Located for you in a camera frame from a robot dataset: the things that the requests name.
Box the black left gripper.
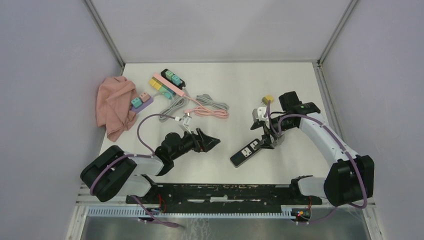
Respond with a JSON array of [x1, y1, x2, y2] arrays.
[[171, 127, 220, 161]]

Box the black power strip white sockets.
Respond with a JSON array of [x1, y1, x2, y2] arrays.
[[229, 138, 260, 168]]

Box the yellow usb charger plug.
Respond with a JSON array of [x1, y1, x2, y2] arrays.
[[261, 95, 274, 105]]

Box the grey cable of purple strip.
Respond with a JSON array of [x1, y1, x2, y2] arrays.
[[151, 92, 190, 123]]

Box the pink power strip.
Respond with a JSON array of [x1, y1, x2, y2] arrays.
[[153, 73, 187, 97]]

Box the purple power strip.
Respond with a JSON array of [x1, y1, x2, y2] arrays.
[[130, 96, 154, 114]]

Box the teal usb charger plug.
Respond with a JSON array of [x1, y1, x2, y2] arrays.
[[131, 97, 143, 109]]

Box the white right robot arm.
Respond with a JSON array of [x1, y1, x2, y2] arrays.
[[251, 91, 375, 209]]

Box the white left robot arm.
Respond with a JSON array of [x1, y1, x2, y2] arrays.
[[80, 128, 221, 204]]

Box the teal charger on pink strip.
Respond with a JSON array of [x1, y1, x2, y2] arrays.
[[162, 89, 176, 100]]

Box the green charger on pink strip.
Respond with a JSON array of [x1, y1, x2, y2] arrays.
[[157, 84, 170, 95]]

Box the teal charger on far strip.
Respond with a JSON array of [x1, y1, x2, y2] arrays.
[[165, 70, 174, 81]]

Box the pink cloth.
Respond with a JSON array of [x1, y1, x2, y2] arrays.
[[96, 76, 138, 142]]

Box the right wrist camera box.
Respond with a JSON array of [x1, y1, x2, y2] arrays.
[[252, 107, 269, 128]]

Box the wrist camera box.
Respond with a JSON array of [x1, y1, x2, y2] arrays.
[[179, 115, 192, 134], [252, 107, 269, 128]]

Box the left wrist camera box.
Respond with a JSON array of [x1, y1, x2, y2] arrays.
[[179, 115, 192, 134]]

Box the grey cable of far strip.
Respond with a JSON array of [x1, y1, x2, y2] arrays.
[[184, 86, 230, 112]]

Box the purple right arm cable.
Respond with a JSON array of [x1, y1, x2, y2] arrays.
[[264, 99, 369, 226]]

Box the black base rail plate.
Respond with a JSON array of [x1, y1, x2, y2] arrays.
[[139, 183, 323, 214]]

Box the white slotted cable duct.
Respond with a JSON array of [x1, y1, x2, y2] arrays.
[[86, 205, 312, 220]]

